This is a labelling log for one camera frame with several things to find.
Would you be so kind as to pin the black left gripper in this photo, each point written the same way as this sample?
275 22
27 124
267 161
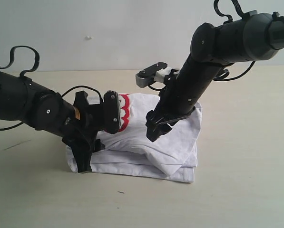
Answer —
83 129

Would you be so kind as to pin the white t-shirt red Chinese patch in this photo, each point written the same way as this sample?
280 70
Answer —
171 157

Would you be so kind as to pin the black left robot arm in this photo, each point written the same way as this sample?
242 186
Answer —
42 109

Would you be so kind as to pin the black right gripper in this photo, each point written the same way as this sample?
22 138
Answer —
172 106

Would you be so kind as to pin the right wrist camera black silver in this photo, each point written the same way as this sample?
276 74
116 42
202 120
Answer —
151 73

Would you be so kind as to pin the wrist camera black silver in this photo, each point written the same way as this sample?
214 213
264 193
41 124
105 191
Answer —
111 109
151 73

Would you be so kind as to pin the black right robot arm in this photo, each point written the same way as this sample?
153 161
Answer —
255 37

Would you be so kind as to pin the left wrist camera black silver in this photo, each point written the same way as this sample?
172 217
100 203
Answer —
111 109

